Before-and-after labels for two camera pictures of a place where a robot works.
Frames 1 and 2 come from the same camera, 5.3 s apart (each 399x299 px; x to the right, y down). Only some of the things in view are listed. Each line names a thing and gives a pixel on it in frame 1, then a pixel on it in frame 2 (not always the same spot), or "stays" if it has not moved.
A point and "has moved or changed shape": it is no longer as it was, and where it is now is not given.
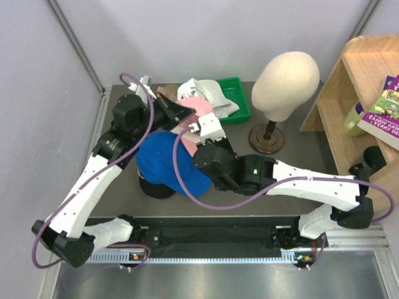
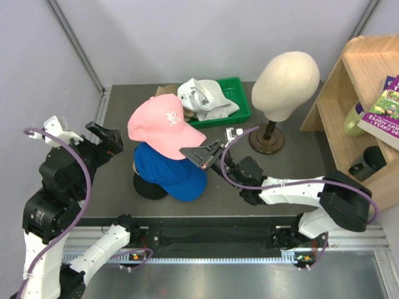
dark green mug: [373, 161] stays
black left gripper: [178, 112] to [113, 145]
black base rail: [206, 234] stays
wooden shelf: [366, 65] stays
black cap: [157, 190] has moved or changed shape
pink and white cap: [189, 137] has moved or changed shape
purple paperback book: [381, 118] stays
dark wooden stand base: [266, 138] stays
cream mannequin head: [287, 83] stays
